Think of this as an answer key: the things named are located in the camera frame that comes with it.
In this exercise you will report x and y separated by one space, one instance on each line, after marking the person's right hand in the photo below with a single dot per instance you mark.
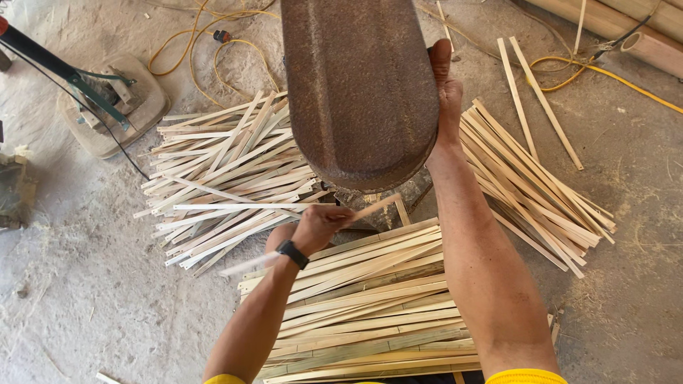
451 101

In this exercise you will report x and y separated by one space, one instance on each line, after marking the person's left hand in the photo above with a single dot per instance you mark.
317 226

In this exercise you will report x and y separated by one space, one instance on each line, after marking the person's left fingers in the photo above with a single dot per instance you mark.
332 216

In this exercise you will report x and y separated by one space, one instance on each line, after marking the thin bamboo strip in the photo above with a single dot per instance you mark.
376 205

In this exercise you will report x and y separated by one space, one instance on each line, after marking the rusty brown machine cover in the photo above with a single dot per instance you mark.
360 90

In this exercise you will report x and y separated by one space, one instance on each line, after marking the dark metal machine table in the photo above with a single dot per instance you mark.
384 205

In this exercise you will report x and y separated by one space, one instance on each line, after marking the black wristwatch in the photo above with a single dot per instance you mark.
293 254

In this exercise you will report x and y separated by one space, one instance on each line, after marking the person's knee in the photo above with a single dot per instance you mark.
278 237

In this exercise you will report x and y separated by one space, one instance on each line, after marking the stacked bundle of bamboo strips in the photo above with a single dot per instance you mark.
368 309

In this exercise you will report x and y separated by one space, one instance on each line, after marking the scattered pile of pale bamboo strips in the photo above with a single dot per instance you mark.
224 181

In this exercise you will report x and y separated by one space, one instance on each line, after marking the yellow left sleeve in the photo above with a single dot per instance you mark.
224 379

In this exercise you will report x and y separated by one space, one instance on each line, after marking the yellow sleeve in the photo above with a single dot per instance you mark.
224 379
525 377

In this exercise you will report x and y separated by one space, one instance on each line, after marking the fanned pile of bamboo strips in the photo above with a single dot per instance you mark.
528 186

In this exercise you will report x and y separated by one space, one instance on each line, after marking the long single bamboo strip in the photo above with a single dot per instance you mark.
517 98
547 104

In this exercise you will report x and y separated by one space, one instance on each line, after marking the short single bamboo strip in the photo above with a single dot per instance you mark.
444 26
579 24

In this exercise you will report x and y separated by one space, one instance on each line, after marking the yellow right sleeve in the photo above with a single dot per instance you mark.
525 377

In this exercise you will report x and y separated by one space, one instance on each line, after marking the dusty grey block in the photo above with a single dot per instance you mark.
15 189

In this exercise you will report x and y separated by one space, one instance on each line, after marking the black pole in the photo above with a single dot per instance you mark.
37 53

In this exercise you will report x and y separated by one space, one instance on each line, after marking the thick bamboo poles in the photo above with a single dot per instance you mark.
648 37

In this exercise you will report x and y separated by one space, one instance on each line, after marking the beige machine base green frame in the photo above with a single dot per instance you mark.
115 104

